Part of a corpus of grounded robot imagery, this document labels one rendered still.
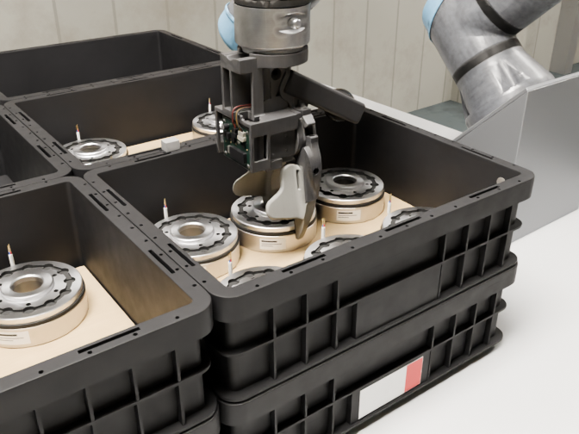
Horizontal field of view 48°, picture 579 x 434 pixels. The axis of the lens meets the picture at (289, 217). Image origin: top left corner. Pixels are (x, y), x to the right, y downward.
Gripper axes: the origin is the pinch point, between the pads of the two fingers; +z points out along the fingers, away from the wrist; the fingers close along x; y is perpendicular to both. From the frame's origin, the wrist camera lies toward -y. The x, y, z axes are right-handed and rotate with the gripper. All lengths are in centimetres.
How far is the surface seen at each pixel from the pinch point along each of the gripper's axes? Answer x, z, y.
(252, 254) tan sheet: 0.1, 3.2, 5.3
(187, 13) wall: -190, 16, -85
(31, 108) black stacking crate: -39.7, -5.4, 17.0
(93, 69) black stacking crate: -70, -1, -3
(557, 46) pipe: -200, 69, -362
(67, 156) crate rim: -16.2, -6.8, 19.5
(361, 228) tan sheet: 2.7, 3.2, -8.9
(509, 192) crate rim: 18.3, -6.3, -14.8
